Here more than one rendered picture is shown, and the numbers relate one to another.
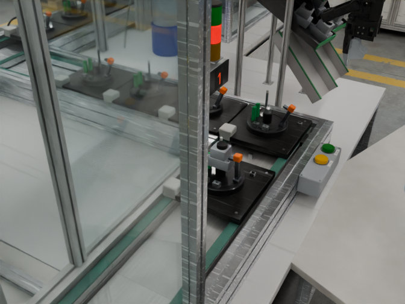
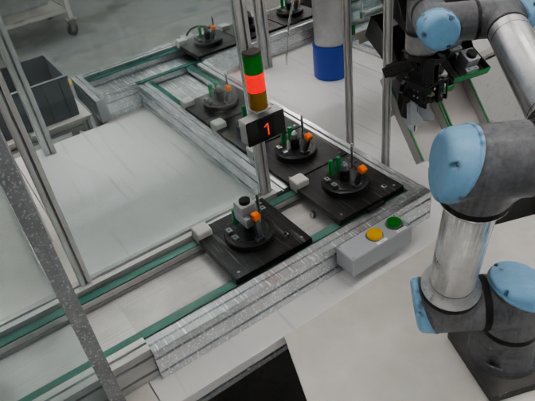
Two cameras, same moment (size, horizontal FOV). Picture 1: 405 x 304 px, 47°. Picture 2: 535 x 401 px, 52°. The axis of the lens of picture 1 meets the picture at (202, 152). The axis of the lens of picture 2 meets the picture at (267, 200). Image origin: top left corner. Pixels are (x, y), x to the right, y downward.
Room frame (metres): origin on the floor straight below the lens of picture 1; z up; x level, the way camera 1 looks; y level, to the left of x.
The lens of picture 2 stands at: (0.10, -0.71, 1.95)
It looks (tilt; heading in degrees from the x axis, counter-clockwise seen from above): 37 degrees down; 32
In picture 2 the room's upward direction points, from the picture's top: 8 degrees counter-clockwise
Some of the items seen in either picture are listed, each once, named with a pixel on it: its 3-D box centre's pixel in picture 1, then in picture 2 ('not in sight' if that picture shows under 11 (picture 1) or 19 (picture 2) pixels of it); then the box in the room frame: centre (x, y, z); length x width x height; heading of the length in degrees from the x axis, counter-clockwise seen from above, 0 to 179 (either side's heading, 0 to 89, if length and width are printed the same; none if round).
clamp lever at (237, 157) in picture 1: (234, 165); (255, 223); (1.03, -0.09, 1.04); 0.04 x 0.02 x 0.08; 61
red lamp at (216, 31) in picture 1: (212, 32); (255, 80); (1.24, -0.02, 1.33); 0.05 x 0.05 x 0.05
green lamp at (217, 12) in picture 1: (212, 14); (252, 63); (1.24, -0.02, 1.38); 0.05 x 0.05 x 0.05
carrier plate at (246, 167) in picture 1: (220, 183); (250, 237); (1.05, -0.05, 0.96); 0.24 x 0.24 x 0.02; 61
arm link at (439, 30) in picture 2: not in sight; (443, 23); (1.20, -0.49, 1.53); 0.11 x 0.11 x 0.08; 25
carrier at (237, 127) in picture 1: (267, 115); (344, 172); (1.35, -0.21, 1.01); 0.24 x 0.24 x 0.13; 61
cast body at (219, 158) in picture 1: (218, 153); (244, 208); (1.05, -0.04, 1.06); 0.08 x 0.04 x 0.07; 61
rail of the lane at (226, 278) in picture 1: (276, 200); (304, 268); (1.03, -0.22, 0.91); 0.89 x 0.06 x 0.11; 151
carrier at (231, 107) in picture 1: (203, 98); (294, 141); (1.47, 0.00, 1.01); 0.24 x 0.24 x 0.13; 61
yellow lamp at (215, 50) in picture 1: (211, 49); (257, 98); (1.24, -0.02, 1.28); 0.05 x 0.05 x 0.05
